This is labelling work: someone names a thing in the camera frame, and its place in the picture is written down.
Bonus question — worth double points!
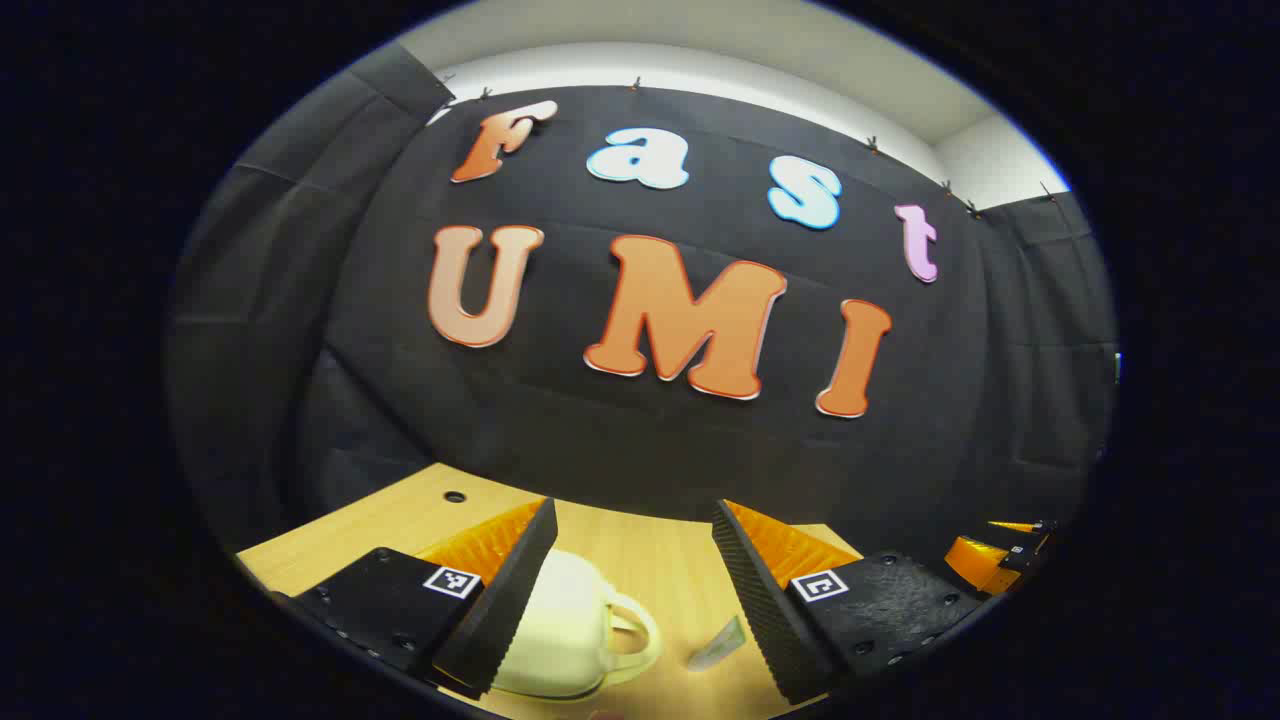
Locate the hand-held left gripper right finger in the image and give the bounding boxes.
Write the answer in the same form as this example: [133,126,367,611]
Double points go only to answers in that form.
[711,498,987,706]

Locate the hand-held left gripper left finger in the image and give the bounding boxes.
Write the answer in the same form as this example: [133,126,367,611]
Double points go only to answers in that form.
[272,496,559,700]

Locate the silver green skin care tube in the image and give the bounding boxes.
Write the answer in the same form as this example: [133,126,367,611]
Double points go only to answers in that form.
[687,616,747,670]

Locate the pale yellow suitcase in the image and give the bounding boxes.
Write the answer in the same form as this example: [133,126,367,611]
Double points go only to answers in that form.
[490,548,663,700]

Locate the black backdrop cloth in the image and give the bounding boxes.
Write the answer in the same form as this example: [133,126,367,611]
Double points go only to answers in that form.
[165,45,1119,591]

